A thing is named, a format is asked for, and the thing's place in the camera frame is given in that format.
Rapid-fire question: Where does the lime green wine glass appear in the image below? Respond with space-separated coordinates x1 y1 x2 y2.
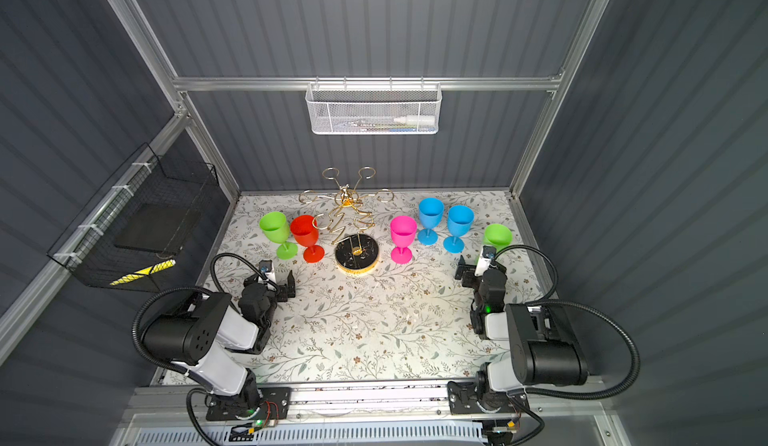
259 211 298 260
478 223 514 256

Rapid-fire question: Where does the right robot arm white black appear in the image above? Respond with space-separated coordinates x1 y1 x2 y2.
449 258 589 414

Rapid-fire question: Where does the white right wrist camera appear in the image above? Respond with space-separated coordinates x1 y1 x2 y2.
474 245 497 277

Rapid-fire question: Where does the blue wine glass front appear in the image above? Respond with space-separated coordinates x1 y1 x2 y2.
417 197 444 246

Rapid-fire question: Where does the yellow black striped item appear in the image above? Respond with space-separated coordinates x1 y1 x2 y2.
109 259 176 286

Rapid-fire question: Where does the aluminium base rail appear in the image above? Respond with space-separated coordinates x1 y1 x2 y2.
110 379 629 445

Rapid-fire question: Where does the blue wine glass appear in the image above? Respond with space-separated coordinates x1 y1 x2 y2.
443 205 475 254
417 197 444 246

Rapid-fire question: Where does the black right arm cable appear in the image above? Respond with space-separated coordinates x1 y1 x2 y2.
491 244 641 402

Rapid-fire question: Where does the black wire mesh basket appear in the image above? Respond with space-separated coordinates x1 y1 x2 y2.
47 143 221 292

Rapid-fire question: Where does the white marker in basket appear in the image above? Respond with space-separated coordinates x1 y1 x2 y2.
393 115 437 128

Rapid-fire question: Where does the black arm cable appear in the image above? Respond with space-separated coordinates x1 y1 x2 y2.
130 252 271 446
491 244 641 402

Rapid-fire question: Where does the red wine glass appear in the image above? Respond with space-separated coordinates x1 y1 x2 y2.
290 215 325 263

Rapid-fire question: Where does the lime green wine glass back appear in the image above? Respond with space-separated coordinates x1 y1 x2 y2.
478 223 514 256

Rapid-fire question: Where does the magenta wine glass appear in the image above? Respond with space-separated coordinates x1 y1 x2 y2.
390 215 418 264

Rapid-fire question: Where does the black pad in basket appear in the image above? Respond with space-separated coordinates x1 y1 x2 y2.
114 203 201 256

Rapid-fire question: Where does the gold wine glass rack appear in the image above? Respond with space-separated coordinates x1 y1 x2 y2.
298 166 395 276

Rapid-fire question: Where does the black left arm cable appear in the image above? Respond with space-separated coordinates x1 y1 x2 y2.
130 252 271 446

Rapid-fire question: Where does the white wire mesh basket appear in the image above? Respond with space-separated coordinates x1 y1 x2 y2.
305 84 443 136

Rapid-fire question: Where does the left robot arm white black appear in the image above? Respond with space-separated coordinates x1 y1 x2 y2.
131 273 296 424

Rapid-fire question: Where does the lime green wine glass front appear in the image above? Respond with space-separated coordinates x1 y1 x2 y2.
259 211 298 260

